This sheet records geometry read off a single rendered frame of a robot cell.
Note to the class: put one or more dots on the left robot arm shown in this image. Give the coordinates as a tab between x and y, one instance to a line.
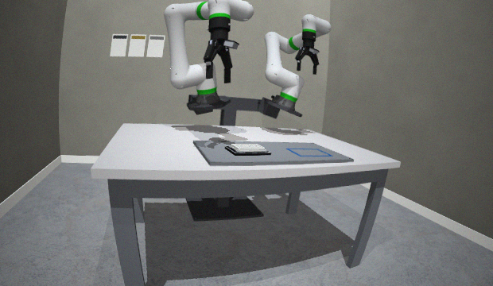
312	28

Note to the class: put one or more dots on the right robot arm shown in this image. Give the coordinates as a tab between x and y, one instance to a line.
182	75

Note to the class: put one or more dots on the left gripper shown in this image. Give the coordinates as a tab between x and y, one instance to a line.
303	51

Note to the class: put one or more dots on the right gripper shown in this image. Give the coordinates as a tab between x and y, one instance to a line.
216	43

